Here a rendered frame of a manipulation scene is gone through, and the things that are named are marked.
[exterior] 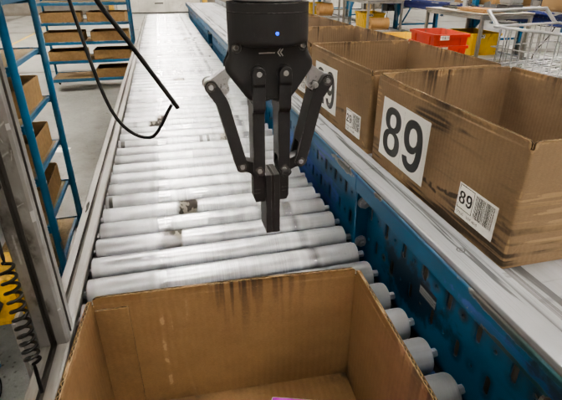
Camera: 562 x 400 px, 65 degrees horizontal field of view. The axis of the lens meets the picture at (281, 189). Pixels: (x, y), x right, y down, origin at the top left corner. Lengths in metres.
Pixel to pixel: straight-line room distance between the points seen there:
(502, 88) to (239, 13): 0.72
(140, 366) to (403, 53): 1.09
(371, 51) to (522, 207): 0.82
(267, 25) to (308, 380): 0.42
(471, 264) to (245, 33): 0.39
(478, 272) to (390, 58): 0.86
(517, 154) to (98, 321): 0.50
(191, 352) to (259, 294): 0.11
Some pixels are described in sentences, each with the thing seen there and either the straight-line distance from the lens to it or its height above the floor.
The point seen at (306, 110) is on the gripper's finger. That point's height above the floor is 1.09.
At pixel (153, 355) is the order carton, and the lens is 0.55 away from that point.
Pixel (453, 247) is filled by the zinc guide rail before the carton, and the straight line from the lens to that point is 0.64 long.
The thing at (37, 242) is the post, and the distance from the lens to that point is 0.64.
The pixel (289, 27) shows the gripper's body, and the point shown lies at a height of 1.18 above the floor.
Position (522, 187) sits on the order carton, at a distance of 0.58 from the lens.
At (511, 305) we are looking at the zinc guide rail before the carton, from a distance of 0.56.
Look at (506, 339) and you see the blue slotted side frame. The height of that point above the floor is 0.87.
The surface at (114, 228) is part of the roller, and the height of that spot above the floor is 0.75.
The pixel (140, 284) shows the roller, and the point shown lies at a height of 0.74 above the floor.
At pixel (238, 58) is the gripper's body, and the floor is 1.15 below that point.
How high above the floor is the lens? 1.22
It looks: 26 degrees down
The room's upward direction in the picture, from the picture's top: straight up
